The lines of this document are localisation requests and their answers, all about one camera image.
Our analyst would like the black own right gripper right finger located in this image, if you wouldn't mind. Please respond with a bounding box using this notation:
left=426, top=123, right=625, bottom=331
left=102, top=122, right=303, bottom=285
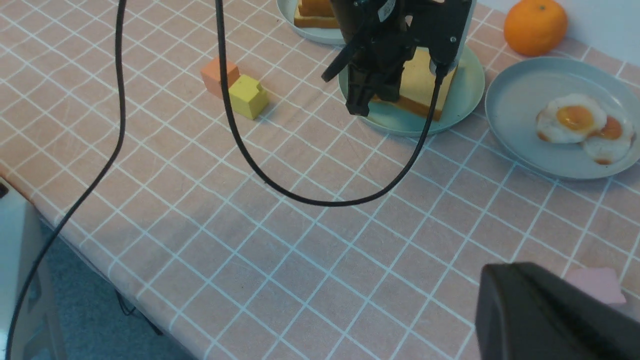
left=475, top=263, right=640, bottom=360

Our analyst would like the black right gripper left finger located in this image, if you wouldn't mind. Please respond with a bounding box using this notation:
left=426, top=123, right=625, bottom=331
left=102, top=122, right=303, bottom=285
left=345, top=64, right=375, bottom=117

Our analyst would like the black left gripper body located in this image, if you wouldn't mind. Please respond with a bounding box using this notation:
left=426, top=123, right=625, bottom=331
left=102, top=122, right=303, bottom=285
left=321, top=0, right=477, bottom=102

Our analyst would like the toast slice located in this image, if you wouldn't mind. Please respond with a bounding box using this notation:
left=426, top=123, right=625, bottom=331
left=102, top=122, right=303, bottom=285
left=372, top=47, right=458, bottom=122
left=293, top=3, right=339, bottom=29
left=297, top=0, right=334, bottom=18

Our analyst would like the fried egg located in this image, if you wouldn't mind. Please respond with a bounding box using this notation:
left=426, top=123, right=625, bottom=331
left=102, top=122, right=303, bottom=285
left=535, top=93, right=607, bottom=144
left=580, top=113, right=635, bottom=166

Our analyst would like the pink foam cube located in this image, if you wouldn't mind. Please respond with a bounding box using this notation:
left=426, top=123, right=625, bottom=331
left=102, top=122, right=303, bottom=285
left=565, top=268, right=626, bottom=305

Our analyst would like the pale blue bread plate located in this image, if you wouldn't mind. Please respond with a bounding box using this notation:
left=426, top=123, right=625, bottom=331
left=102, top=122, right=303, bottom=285
left=276, top=0, right=345, bottom=46

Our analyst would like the green centre plate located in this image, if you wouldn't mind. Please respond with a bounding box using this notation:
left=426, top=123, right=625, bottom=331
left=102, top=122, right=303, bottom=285
left=360, top=46, right=485, bottom=138

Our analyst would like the yellow notched foam block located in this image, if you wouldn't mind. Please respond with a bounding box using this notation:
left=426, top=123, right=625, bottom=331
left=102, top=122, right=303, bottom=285
left=228, top=74, right=269, bottom=120

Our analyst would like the grey blue egg plate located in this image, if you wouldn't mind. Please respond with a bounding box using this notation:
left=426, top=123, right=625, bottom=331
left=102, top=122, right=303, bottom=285
left=484, top=57, right=640, bottom=181

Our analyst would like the orange foam cube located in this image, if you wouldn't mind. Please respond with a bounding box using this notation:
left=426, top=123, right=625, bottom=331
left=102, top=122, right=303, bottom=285
left=200, top=57, right=241, bottom=100

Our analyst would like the orange mandarin fruit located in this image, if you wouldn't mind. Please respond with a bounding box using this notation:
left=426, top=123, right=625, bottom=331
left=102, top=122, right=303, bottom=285
left=503, top=0, right=569, bottom=57

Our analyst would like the white cabinet beside table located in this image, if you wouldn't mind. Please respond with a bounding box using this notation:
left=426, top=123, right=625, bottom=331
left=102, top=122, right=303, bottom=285
left=0, top=179, right=67, bottom=360

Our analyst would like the black camera cable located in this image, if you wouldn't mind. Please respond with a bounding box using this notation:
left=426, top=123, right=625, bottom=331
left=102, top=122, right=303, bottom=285
left=215, top=0, right=447, bottom=208

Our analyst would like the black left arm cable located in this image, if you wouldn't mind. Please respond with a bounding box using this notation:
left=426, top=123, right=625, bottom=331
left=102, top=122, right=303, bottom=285
left=4, top=0, right=128, bottom=360

